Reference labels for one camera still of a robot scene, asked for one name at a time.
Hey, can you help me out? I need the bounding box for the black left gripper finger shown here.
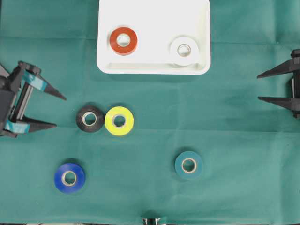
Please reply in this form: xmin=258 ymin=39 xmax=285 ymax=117
xmin=22 ymin=62 xmax=67 ymax=100
xmin=4 ymin=117 xmax=57 ymax=135

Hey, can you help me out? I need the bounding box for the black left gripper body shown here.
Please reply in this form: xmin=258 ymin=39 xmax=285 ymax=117
xmin=0 ymin=61 xmax=25 ymax=137

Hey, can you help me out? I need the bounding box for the green table cloth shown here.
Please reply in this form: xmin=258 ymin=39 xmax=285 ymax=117
xmin=0 ymin=0 xmax=300 ymax=225

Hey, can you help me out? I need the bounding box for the black tape roll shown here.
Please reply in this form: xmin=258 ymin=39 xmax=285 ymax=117
xmin=76 ymin=105 xmax=104 ymax=133

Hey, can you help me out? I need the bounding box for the green tape roll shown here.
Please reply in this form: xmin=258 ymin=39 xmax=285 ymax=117
xmin=174 ymin=151 xmax=203 ymax=180

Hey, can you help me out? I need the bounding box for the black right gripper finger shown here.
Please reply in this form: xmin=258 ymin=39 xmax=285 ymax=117
xmin=258 ymin=96 xmax=292 ymax=109
xmin=257 ymin=60 xmax=292 ymax=78

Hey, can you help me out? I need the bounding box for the yellow tape roll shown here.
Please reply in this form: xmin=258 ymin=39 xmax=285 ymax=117
xmin=105 ymin=106 xmax=134 ymax=136

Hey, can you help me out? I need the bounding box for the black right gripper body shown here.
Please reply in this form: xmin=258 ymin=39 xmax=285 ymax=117
xmin=289 ymin=49 xmax=300 ymax=119

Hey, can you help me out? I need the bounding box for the white tape roll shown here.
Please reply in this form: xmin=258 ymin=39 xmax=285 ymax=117
xmin=169 ymin=36 xmax=200 ymax=67

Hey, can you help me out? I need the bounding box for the white plastic case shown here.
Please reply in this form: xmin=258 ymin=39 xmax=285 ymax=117
xmin=97 ymin=0 xmax=211 ymax=75

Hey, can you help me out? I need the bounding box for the blue tape roll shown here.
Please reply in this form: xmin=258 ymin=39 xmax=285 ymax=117
xmin=54 ymin=163 xmax=85 ymax=194

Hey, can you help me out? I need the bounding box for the red tape roll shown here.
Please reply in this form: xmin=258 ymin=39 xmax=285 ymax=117
xmin=109 ymin=27 xmax=138 ymax=56

